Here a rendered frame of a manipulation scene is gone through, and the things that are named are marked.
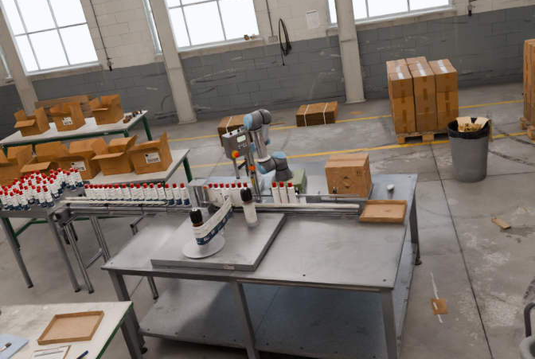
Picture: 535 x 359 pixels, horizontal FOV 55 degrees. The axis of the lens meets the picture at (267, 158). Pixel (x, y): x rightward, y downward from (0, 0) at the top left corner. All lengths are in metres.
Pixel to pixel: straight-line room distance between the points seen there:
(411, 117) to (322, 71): 2.65
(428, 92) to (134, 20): 5.47
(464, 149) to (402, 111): 1.47
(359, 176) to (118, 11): 6.99
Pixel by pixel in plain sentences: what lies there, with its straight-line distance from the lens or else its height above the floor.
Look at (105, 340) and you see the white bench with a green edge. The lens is 3.34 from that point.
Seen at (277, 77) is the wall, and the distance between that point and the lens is 9.40.
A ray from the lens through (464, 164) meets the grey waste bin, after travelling 5.96.
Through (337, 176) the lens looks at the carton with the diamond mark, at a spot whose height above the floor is 1.04.
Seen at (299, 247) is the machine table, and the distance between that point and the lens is 3.57.
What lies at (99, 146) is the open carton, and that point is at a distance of 5.98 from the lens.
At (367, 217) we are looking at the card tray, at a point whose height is 0.86.
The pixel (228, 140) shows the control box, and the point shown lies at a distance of 3.94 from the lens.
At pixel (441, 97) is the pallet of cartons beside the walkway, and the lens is 7.08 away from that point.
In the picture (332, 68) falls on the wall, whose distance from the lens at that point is 9.25.
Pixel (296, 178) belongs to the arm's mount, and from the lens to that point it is 4.37.
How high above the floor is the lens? 2.71
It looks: 22 degrees down
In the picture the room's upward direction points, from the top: 11 degrees counter-clockwise
